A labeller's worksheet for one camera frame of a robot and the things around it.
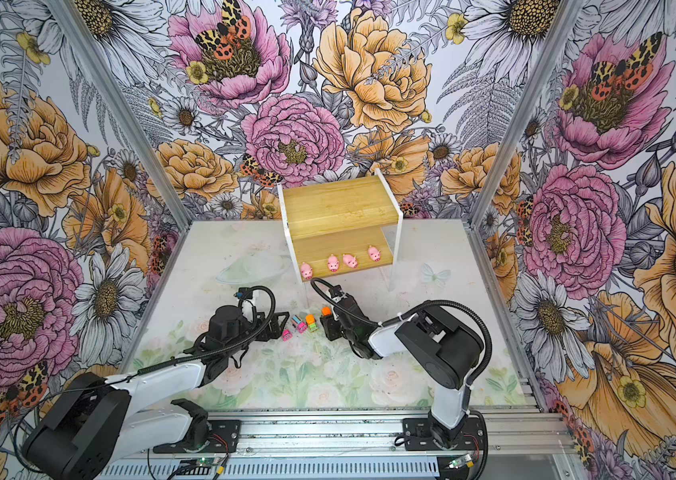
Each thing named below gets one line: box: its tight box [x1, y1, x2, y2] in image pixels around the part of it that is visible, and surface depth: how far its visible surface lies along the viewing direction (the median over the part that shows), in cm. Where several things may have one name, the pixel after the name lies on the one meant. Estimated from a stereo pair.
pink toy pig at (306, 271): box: [301, 262, 313, 280], surface depth 86 cm
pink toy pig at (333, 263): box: [327, 254, 339, 272], surface depth 89 cm
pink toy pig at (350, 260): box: [342, 254, 358, 269], surface depth 89 cm
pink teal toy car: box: [291, 314, 309, 334], surface depth 93 cm
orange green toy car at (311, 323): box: [305, 313, 318, 333], surface depth 93 cm
